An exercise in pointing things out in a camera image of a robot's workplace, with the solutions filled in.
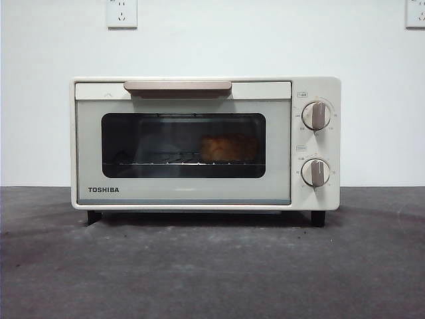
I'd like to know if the glass oven door with handle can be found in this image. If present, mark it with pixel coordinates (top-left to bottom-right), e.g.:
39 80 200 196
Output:
74 79 293 206

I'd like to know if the cream white toaster oven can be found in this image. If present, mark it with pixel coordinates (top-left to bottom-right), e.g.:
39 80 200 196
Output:
69 76 342 228

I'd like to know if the metal wire oven rack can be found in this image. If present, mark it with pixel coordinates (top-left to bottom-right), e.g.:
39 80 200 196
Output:
102 151 266 166

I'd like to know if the golden brown bread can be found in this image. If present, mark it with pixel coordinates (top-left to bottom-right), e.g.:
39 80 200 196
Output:
200 134 259 163

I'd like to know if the cream round oven knob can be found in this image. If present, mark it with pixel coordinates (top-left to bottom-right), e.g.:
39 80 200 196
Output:
301 158 331 187
301 101 332 131

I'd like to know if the white wall socket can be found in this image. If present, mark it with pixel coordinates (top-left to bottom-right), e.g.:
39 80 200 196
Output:
106 0 138 29
404 0 425 29

